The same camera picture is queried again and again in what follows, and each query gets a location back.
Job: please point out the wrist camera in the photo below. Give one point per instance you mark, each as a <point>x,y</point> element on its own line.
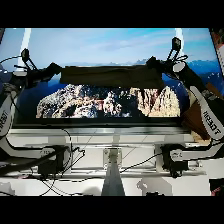
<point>25,55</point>
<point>175,44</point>

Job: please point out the silver frame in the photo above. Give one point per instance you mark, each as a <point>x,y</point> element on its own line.
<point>113,160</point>

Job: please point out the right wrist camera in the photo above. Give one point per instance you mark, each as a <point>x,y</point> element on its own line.
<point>175,44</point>

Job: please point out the dark brown garment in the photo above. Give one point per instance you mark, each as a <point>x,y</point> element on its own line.
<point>110,76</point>

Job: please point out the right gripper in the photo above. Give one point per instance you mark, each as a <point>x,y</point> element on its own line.
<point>155,64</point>

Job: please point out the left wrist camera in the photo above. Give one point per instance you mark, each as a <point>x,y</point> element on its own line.
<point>25,55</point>

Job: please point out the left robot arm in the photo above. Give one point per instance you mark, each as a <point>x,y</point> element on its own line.
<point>6,115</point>

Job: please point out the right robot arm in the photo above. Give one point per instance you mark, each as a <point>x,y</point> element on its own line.
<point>208,115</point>

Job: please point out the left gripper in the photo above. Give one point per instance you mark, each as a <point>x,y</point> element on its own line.
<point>52,70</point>

